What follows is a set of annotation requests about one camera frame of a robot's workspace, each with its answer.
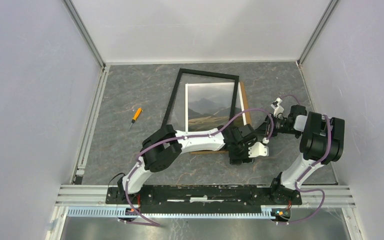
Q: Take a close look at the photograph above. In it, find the right aluminium corner post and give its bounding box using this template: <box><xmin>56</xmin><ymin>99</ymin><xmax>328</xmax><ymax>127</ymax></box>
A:
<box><xmin>296</xmin><ymin>0</ymin><xmax>340</xmax><ymax>67</ymax></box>

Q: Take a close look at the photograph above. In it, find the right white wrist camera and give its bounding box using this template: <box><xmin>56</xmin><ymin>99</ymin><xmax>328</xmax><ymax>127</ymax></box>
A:
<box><xmin>270</xmin><ymin>97</ymin><xmax>284</xmax><ymax>118</ymax></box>

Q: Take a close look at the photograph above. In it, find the orange handled screwdriver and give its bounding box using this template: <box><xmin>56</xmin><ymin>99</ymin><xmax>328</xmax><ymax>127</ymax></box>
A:
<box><xmin>128</xmin><ymin>107</ymin><xmax>143</xmax><ymax>131</ymax></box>

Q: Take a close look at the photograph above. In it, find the brown fibreboard backing board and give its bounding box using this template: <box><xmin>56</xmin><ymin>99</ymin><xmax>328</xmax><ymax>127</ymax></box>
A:
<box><xmin>189</xmin><ymin>81</ymin><xmax>253</xmax><ymax>156</ymax></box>

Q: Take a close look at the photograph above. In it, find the mountain landscape photo print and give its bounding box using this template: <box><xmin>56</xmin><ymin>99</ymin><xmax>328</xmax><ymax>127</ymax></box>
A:
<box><xmin>184</xmin><ymin>82</ymin><xmax>248</xmax><ymax>133</ymax></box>

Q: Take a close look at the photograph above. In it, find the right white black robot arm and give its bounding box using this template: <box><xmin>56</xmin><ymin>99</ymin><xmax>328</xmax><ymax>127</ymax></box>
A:
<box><xmin>256</xmin><ymin>104</ymin><xmax>345</xmax><ymax>204</ymax></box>

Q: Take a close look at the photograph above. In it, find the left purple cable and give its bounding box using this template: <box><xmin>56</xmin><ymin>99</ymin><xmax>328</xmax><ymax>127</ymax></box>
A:
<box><xmin>124</xmin><ymin>107</ymin><xmax>276</xmax><ymax>227</ymax></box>

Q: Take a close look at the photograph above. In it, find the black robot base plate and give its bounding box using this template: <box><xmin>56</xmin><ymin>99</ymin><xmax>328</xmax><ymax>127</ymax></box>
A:
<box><xmin>105</xmin><ymin>184</ymin><xmax>303</xmax><ymax>214</ymax></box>

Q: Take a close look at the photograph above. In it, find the blue slotted cable duct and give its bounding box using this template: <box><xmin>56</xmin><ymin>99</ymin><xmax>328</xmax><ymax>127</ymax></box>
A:
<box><xmin>66</xmin><ymin>206</ymin><xmax>274</xmax><ymax>220</ymax></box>

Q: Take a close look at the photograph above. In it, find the left aluminium floor rail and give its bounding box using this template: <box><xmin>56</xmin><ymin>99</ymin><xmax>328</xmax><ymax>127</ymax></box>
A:
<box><xmin>70</xmin><ymin>65</ymin><xmax>111</xmax><ymax>185</ymax></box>

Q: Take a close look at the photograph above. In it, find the purple cable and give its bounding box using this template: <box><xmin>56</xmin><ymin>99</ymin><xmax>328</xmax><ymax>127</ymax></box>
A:
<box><xmin>275</xmin><ymin>94</ymin><xmax>333</xmax><ymax>226</ymax></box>
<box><xmin>124</xmin><ymin>107</ymin><xmax>276</xmax><ymax>227</ymax></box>

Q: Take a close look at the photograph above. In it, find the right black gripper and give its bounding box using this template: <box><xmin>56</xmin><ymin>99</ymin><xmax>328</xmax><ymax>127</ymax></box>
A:
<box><xmin>255</xmin><ymin>114</ymin><xmax>300</xmax><ymax>138</ymax></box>

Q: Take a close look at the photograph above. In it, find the black picture frame with photo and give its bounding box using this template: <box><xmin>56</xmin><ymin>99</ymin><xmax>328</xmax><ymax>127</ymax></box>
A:
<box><xmin>161</xmin><ymin>68</ymin><xmax>244</xmax><ymax>132</ymax></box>

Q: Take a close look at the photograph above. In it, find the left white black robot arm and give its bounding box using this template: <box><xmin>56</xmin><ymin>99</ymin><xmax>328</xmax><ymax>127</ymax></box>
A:
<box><xmin>117</xmin><ymin>124</ymin><xmax>268</xmax><ymax>204</ymax></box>

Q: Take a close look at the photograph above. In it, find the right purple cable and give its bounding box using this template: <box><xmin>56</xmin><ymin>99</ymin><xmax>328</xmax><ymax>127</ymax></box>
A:
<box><xmin>275</xmin><ymin>94</ymin><xmax>333</xmax><ymax>226</ymax></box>

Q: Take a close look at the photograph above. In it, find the aluminium corner post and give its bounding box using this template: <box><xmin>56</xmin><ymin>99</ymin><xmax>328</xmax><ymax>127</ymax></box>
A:
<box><xmin>296</xmin><ymin>0</ymin><xmax>340</xmax><ymax>67</ymax></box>
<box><xmin>62</xmin><ymin>0</ymin><xmax>106</xmax><ymax>68</ymax></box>

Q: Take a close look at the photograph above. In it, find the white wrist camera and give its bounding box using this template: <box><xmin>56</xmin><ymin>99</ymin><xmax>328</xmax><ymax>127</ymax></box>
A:
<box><xmin>270</xmin><ymin>97</ymin><xmax>284</xmax><ymax>118</ymax></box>
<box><xmin>248</xmin><ymin>142</ymin><xmax>269</xmax><ymax>158</ymax></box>

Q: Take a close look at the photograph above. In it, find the left aluminium corner post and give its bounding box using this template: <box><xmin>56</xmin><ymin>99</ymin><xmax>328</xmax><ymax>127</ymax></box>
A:
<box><xmin>62</xmin><ymin>0</ymin><xmax>106</xmax><ymax>68</ymax></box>

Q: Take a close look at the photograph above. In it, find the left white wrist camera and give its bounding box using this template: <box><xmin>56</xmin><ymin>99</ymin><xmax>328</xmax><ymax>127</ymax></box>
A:
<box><xmin>248</xmin><ymin>142</ymin><xmax>269</xmax><ymax>158</ymax></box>

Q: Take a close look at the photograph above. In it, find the aluminium front rail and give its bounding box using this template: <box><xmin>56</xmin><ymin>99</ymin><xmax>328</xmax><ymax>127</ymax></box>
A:
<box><xmin>55</xmin><ymin>185</ymin><xmax>357</xmax><ymax>209</ymax></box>

